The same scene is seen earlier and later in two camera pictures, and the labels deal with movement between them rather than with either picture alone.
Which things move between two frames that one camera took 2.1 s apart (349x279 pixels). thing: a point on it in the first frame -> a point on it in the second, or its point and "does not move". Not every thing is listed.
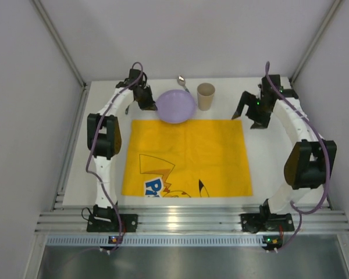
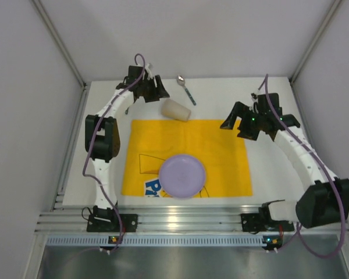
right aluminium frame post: (335, 5) does not move
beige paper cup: (205, 92) -> (171, 108)
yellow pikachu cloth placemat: (195, 158) does not move
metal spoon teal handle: (181, 81) does not move
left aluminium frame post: (42, 10) does not move
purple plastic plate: (175, 106) -> (181, 176)
